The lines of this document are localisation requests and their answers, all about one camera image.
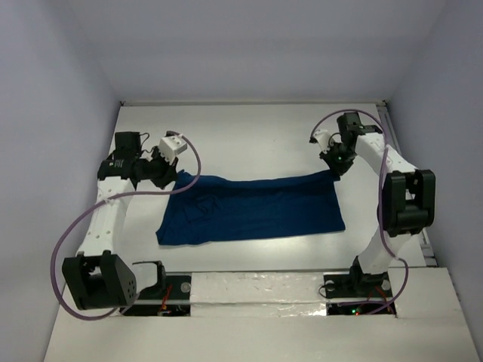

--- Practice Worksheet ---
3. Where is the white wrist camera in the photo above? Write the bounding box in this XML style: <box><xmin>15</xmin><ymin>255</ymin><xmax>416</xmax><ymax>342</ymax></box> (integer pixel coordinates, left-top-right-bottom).
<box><xmin>309</xmin><ymin>129</ymin><xmax>332</xmax><ymax>152</ymax></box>
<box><xmin>158</xmin><ymin>131</ymin><xmax>188</xmax><ymax>164</ymax></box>

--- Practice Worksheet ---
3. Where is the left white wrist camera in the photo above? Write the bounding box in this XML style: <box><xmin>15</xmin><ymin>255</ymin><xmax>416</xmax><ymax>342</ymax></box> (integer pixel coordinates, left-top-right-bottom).
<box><xmin>158</xmin><ymin>131</ymin><xmax>188</xmax><ymax>164</ymax></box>

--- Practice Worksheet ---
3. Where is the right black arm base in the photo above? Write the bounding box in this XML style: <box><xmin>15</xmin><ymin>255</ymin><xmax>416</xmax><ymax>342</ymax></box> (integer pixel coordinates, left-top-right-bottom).
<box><xmin>318</xmin><ymin>272</ymin><xmax>396</xmax><ymax>316</ymax></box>

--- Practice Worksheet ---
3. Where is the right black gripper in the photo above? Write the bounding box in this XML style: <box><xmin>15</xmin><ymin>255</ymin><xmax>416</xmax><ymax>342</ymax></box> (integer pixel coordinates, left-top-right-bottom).
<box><xmin>321</xmin><ymin>141</ymin><xmax>358</xmax><ymax>177</ymax></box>

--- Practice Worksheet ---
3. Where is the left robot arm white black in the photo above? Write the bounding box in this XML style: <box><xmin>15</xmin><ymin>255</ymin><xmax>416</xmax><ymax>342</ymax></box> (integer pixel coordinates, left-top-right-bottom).
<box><xmin>62</xmin><ymin>131</ymin><xmax>187</xmax><ymax>310</ymax></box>

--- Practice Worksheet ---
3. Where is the silver foil tape strip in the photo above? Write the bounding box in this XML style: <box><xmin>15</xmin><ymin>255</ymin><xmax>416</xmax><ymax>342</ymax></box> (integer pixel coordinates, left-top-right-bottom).
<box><xmin>189</xmin><ymin>271</ymin><xmax>327</xmax><ymax>318</ymax></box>

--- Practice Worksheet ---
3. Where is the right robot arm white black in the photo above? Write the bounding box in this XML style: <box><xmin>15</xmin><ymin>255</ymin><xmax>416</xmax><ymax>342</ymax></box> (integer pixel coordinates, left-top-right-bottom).
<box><xmin>309</xmin><ymin>109</ymin><xmax>436</xmax><ymax>299</ymax></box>

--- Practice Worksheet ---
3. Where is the blue t shirt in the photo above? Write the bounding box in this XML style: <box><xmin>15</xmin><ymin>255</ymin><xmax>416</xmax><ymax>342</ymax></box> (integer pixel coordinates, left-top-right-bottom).
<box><xmin>155</xmin><ymin>170</ymin><xmax>346</xmax><ymax>247</ymax></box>

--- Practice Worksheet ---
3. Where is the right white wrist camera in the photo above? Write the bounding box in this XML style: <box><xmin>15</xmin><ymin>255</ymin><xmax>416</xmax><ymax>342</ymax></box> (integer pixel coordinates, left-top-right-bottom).
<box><xmin>309</xmin><ymin>129</ymin><xmax>332</xmax><ymax>152</ymax></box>

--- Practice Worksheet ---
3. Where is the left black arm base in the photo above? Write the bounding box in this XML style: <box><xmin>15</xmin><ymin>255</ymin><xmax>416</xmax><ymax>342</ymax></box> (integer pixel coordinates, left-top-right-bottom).
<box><xmin>119</xmin><ymin>273</ymin><xmax>192</xmax><ymax>317</ymax></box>

